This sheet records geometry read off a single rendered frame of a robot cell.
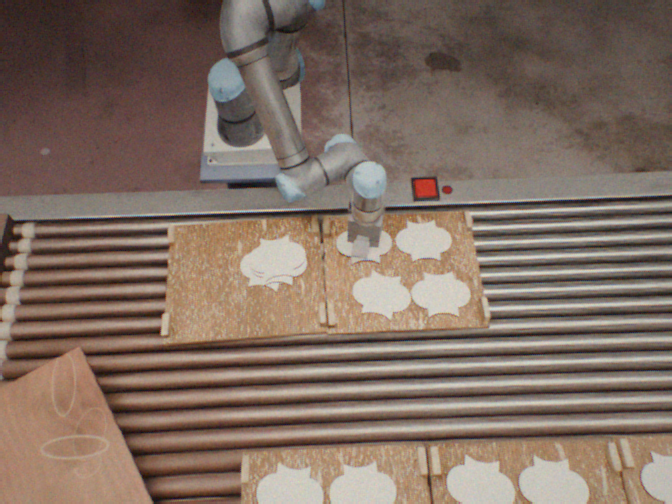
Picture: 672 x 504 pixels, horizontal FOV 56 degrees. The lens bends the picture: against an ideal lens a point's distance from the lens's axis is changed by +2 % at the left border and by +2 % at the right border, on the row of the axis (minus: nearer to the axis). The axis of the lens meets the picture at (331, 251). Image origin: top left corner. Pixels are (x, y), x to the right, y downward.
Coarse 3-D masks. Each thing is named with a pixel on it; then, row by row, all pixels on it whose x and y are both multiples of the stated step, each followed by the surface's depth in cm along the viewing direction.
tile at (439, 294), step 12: (432, 276) 164; (444, 276) 164; (420, 288) 162; (432, 288) 162; (444, 288) 162; (456, 288) 162; (468, 288) 162; (420, 300) 161; (432, 300) 161; (444, 300) 161; (456, 300) 161; (468, 300) 161; (432, 312) 159; (444, 312) 159; (456, 312) 159
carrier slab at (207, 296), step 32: (224, 224) 173; (256, 224) 173; (288, 224) 173; (192, 256) 168; (224, 256) 168; (320, 256) 168; (192, 288) 163; (224, 288) 163; (256, 288) 163; (288, 288) 163; (320, 288) 163; (192, 320) 159; (224, 320) 159; (256, 320) 159; (288, 320) 159
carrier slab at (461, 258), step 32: (384, 224) 173; (448, 224) 173; (384, 256) 168; (448, 256) 168; (352, 288) 163; (480, 288) 163; (352, 320) 159; (384, 320) 159; (416, 320) 159; (448, 320) 159; (480, 320) 159
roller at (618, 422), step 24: (168, 432) 148; (192, 432) 147; (216, 432) 146; (240, 432) 146; (264, 432) 146; (288, 432) 146; (312, 432) 146; (336, 432) 146; (360, 432) 146; (384, 432) 146; (408, 432) 146; (432, 432) 146; (456, 432) 147; (480, 432) 147; (504, 432) 147; (528, 432) 147; (552, 432) 148; (576, 432) 148; (600, 432) 148
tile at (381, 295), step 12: (372, 276) 164; (360, 288) 162; (372, 288) 162; (384, 288) 162; (396, 288) 162; (360, 300) 161; (372, 300) 161; (384, 300) 161; (396, 300) 161; (408, 300) 161; (372, 312) 159; (384, 312) 159; (396, 312) 159
